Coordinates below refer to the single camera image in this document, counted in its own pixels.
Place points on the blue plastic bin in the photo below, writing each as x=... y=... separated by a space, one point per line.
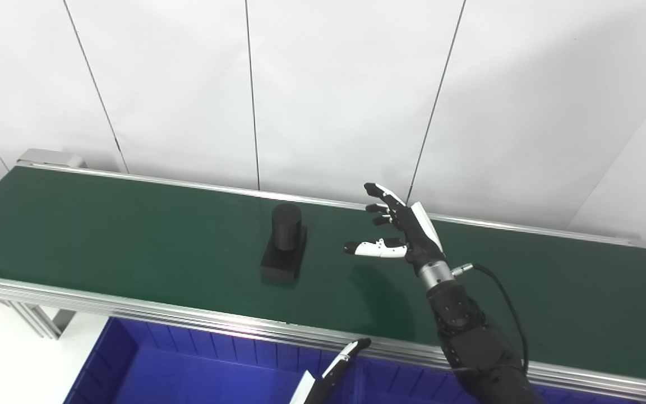
x=188 y=376
x=413 y=390

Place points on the aluminium conveyor support leg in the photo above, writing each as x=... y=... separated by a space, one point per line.
x=40 y=320

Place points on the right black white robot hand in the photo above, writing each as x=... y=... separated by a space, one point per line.
x=418 y=238

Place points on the grey conveyor motor housing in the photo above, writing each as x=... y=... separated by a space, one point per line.
x=51 y=158

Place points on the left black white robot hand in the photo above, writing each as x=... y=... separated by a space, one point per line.
x=323 y=384

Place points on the black cylinder-on-block part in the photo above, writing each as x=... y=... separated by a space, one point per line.
x=285 y=252

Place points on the green conveyor belt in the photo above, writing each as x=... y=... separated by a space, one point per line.
x=160 y=241

